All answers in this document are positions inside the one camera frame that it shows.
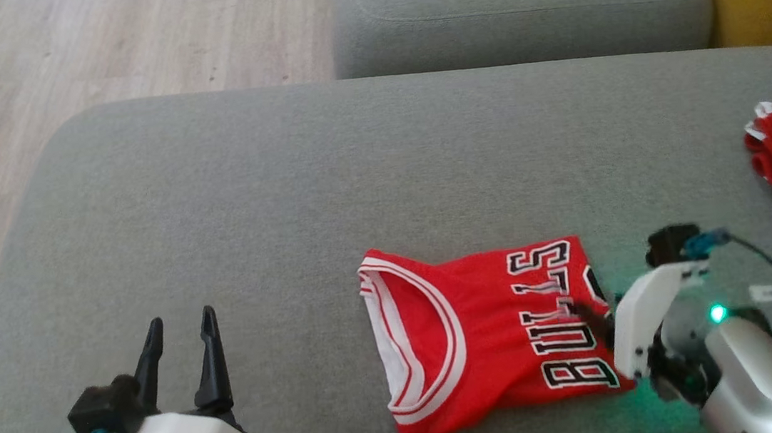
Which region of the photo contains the red Bulls jersey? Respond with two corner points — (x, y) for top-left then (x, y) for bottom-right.
(354, 223), (642, 433)

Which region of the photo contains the large grey sofa seat cushion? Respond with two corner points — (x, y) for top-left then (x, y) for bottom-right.
(0, 33), (772, 433)

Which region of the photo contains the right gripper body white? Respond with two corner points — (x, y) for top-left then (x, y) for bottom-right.
(603, 258), (723, 384)

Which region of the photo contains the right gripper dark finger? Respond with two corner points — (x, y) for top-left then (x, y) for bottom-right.
(570, 297), (620, 355)

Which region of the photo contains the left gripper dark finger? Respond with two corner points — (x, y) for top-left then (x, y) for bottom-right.
(185, 304), (236, 419)
(126, 317), (174, 420)

